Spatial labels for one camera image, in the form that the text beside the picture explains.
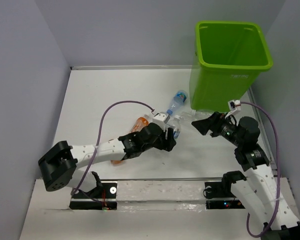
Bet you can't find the small clear bottle blue label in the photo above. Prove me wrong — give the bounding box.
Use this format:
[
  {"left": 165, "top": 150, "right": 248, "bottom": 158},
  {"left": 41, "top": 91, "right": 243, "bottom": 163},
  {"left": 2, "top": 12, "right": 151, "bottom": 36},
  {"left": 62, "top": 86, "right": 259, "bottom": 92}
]
[{"left": 168, "top": 115, "right": 181, "bottom": 140}]

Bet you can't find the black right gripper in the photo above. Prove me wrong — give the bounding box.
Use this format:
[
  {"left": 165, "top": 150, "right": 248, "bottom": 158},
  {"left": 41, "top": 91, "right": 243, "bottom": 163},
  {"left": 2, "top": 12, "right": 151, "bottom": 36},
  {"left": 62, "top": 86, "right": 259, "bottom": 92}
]
[{"left": 190, "top": 110, "right": 243, "bottom": 147}]

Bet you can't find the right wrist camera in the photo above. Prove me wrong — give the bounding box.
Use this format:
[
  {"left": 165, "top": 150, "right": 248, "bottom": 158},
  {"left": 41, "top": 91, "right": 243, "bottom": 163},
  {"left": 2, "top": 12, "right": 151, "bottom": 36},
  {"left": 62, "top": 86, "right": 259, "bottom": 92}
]
[{"left": 226, "top": 100, "right": 241, "bottom": 118}]

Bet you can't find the large clear crushed bottle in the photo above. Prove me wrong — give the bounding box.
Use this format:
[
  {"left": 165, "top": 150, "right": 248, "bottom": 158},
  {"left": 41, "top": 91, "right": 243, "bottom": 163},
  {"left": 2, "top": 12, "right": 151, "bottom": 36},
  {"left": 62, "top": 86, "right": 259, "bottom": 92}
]
[{"left": 180, "top": 110, "right": 212, "bottom": 124}]

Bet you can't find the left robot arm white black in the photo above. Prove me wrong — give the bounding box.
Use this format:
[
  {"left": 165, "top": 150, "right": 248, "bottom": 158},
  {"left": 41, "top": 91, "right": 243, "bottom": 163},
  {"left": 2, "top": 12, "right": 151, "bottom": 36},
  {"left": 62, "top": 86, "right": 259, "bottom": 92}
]
[{"left": 38, "top": 123, "right": 176, "bottom": 198}]

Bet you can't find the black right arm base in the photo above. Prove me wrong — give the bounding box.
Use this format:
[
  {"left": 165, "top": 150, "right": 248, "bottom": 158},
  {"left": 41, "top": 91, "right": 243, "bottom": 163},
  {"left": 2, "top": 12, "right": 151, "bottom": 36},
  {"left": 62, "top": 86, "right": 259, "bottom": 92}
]
[{"left": 202, "top": 170, "right": 246, "bottom": 210}]

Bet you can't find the tall orange label bottle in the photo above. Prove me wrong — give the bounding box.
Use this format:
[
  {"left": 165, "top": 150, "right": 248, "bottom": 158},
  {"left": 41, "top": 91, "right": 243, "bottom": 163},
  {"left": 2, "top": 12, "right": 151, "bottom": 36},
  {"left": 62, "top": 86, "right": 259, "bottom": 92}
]
[{"left": 129, "top": 114, "right": 150, "bottom": 133}]

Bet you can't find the short orange bottle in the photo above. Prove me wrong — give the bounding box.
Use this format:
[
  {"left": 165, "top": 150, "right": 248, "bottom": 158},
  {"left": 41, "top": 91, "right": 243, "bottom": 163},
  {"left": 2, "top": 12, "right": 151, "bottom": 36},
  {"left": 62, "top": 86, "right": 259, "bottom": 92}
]
[{"left": 110, "top": 160, "right": 125, "bottom": 166}]

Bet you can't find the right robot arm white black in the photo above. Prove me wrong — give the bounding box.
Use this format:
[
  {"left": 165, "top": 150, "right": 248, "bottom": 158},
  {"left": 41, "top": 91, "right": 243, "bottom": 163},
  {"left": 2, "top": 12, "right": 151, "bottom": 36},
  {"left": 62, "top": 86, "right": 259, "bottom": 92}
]
[{"left": 191, "top": 112, "right": 300, "bottom": 240}]

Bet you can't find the green plastic bin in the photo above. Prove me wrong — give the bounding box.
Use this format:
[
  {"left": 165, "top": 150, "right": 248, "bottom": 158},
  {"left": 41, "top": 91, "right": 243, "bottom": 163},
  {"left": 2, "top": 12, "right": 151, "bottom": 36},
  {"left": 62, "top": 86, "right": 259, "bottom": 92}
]
[{"left": 189, "top": 20, "right": 273, "bottom": 112}]

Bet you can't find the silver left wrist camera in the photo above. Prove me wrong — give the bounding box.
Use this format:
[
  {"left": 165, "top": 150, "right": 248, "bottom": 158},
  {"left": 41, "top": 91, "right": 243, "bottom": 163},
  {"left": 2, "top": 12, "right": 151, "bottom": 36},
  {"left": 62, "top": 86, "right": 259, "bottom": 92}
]
[{"left": 152, "top": 112, "right": 170, "bottom": 131}]

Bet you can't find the blue cap water bottle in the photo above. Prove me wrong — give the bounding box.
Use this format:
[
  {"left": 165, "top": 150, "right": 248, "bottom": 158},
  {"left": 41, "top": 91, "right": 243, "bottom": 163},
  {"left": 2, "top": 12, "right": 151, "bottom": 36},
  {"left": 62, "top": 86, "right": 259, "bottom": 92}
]
[{"left": 166, "top": 90, "right": 188, "bottom": 116}]

